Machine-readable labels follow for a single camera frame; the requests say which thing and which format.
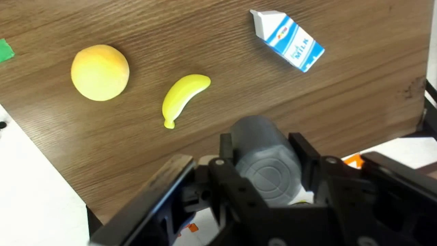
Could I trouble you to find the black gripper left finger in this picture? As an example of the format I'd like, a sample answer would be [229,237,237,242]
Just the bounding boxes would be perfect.
[209,133,270,220]

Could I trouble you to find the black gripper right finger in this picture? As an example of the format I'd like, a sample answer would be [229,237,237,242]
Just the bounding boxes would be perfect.
[288,131,347,207]

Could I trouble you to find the grey cylinder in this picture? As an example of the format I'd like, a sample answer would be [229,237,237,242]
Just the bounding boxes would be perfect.
[230,115,306,209]

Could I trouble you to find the yellow toy banana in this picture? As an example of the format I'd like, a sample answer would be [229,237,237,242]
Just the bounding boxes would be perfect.
[161,73,213,131]

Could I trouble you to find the blue white milk carton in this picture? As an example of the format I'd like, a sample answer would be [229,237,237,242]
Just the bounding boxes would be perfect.
[248,8,326,74]

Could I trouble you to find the yellow toy lemon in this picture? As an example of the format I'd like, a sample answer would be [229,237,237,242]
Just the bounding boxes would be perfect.
[69,44,131,103]

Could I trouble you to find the long green tape strip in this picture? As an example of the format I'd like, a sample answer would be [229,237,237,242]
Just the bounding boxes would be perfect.
[0,37,16,65]

